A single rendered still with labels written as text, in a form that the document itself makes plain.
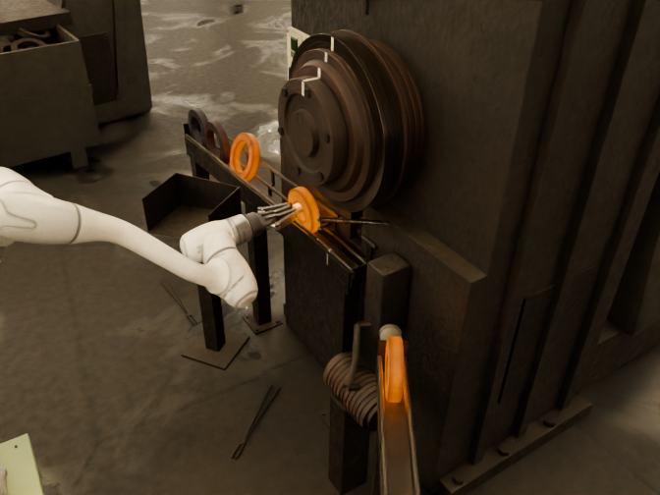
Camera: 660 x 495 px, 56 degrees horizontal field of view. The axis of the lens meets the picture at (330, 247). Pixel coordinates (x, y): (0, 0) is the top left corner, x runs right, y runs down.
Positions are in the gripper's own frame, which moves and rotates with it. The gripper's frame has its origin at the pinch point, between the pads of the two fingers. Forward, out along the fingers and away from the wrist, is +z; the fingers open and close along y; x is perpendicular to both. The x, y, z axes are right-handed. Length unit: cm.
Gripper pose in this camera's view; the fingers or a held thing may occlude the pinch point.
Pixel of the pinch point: (302, 206)
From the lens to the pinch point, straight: 200.5
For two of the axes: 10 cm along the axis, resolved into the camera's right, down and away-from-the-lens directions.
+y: 5.4, 4.9, -6.8
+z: 8.4, -3.4, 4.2
